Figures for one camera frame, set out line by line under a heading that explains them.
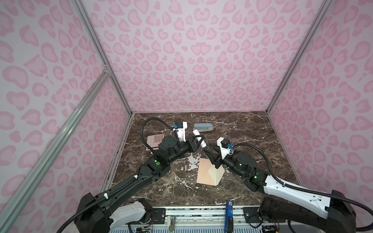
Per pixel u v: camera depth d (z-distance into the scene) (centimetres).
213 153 63
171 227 70
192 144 61
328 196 41
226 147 58
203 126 107
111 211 41
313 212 45
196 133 67
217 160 62
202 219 72
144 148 99
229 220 69
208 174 87
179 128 63
